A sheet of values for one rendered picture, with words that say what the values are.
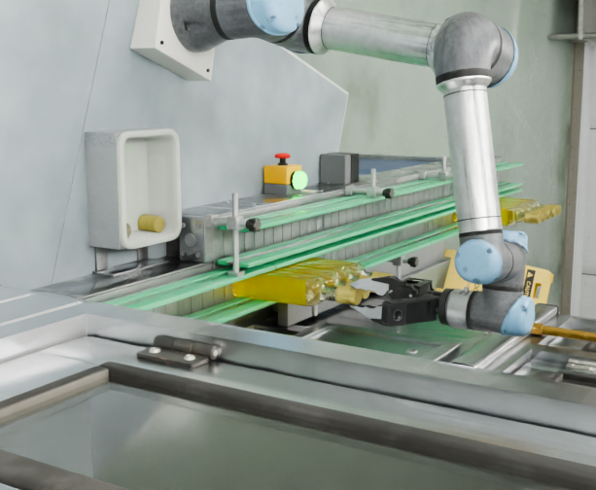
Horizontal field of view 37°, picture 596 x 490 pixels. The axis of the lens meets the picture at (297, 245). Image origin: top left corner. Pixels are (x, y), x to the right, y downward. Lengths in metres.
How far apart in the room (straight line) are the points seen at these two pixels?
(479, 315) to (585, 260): 6.09
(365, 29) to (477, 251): 0.53
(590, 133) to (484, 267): 6.15
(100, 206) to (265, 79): 0.66
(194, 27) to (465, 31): 0.56
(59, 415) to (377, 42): 1.29
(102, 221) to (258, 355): 1.07
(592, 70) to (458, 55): 6.06
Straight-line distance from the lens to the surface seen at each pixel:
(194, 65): 1.90
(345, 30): 1.83
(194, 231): 1.84
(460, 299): 1.70
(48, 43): 1.70
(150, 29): 1.83
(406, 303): 1.69
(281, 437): 0.58
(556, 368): 1.97
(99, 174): 1.73
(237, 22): 1.79
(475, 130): 1.56
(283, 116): 2.29
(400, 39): 1.77
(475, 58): 1.58
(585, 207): 7.70
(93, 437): 0.59
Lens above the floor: 2.00
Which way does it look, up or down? 31 degrees down
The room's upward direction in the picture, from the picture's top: 96 degrees clockwise
